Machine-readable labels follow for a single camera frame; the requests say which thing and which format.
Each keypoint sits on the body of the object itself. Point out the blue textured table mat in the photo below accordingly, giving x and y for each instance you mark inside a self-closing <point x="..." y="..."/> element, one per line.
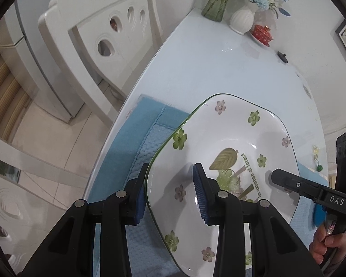
<point x="124" y="150"/>

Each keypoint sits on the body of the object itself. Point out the beige striped fabric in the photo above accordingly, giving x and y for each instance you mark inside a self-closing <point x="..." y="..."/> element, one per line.
<point x="5" y="92"/>

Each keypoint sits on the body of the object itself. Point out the leaf print octagonal plate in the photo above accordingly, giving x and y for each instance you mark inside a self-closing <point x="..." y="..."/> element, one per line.
<point x="248" y="138"/>

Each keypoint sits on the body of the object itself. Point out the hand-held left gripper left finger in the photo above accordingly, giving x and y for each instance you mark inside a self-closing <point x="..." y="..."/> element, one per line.
<point x="139" y="205"/>

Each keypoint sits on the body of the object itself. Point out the grey refrigerator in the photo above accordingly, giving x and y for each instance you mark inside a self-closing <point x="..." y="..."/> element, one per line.
<point x="46" y="78"/>

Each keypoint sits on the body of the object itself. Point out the small black lid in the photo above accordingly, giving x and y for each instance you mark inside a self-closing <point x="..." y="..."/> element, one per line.
<point x="282" y="57"/>

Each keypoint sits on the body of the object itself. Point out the person's right hand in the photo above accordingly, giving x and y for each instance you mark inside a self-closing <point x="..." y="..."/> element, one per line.
<point x="320" y="242"/>

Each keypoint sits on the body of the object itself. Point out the red lidded cup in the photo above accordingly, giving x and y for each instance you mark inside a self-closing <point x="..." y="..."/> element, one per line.
<point x="261" y="33"/>

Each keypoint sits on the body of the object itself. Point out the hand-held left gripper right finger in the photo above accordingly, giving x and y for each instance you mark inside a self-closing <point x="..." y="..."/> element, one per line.
<point x="200" y="196"/>

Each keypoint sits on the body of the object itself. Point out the small green plastic toy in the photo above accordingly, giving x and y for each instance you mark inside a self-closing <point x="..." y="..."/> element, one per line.
<point x="319" y="167"/>

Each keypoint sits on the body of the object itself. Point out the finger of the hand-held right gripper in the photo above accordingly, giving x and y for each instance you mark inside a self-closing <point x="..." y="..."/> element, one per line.
<point x="318" y="217"/>
<point x="294" y="183"/>

